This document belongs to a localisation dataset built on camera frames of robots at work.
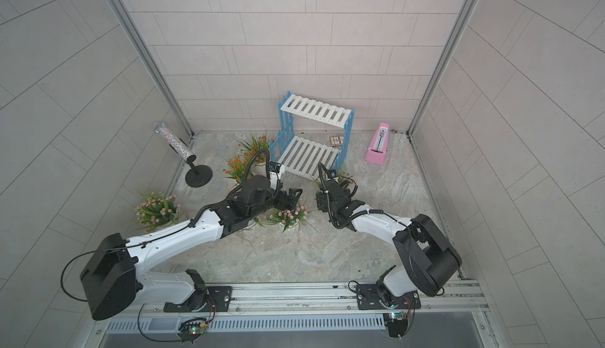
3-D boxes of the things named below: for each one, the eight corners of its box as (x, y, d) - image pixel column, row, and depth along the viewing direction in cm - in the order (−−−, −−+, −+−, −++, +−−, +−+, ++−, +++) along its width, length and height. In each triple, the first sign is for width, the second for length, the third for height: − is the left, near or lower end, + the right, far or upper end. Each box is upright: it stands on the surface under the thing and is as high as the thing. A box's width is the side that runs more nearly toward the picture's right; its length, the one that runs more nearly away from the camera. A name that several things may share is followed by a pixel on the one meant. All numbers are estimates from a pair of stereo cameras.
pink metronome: (366, 160, 108) (374, 132, 94) (370, 150, 113) (378, 121, 98) (380, 165, 107) (391, 137, 92) (384, 154, 111) (395, 126, 96)
